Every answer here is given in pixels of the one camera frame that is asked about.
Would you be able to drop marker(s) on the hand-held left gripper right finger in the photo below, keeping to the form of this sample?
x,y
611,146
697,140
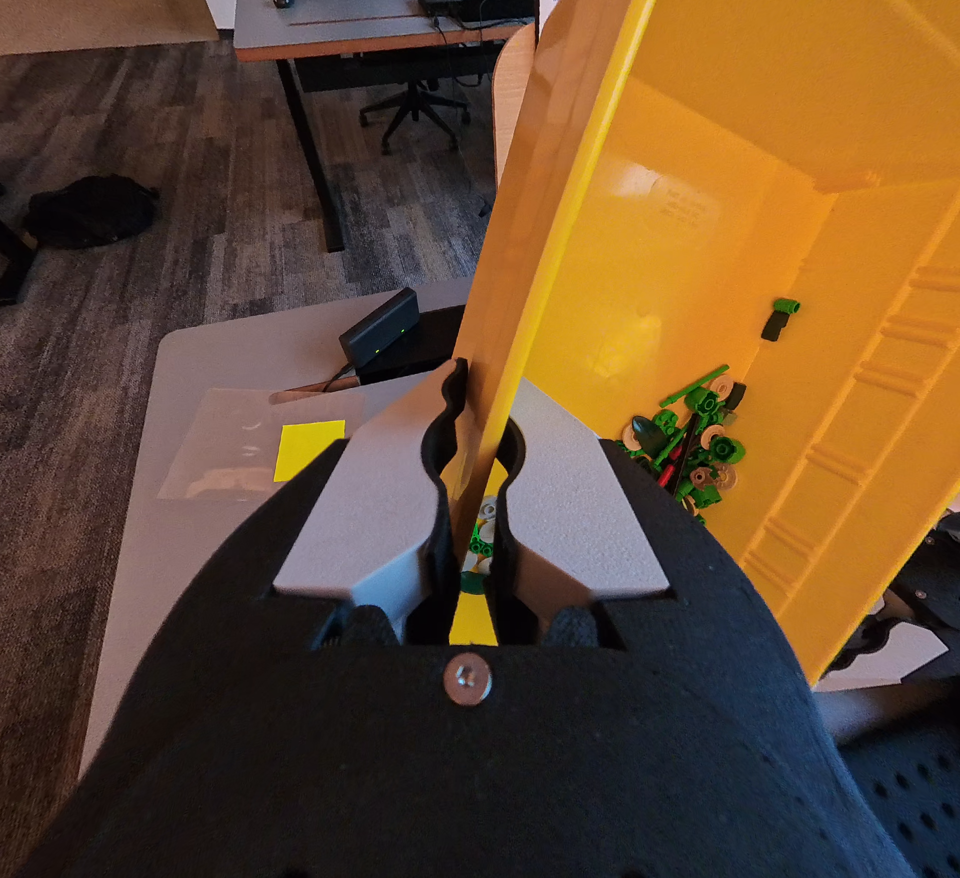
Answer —
x,y
592,518

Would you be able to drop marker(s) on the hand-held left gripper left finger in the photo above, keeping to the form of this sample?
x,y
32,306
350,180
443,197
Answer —
x,y
360,518

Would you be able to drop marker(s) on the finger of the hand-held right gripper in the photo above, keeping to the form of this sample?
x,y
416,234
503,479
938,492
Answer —
x,y
885,657

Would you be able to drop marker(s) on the green brick pieces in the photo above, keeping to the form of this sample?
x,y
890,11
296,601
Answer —
x,y
694,435

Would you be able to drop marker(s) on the yellow parts bin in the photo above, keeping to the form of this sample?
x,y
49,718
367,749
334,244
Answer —
x,y
712,180

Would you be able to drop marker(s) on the background desk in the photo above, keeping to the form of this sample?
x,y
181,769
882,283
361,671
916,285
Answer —
x,y
337,15

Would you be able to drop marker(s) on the yellow paper sheet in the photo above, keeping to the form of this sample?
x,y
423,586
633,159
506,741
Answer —
x,y
307,447

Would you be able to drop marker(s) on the black perforated chair part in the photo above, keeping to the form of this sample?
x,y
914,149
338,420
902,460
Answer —
x,y
907,795

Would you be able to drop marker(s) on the clear plastic sleeve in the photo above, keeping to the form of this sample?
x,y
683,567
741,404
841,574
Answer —
x,y
225,435

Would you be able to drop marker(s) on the black power box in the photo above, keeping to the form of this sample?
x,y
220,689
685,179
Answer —
x,y
379,327

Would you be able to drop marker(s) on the black bag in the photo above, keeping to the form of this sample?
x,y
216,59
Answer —
x,y
90,210

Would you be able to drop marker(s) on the black office chair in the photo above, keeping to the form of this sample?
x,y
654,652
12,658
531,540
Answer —
x,y
412,105

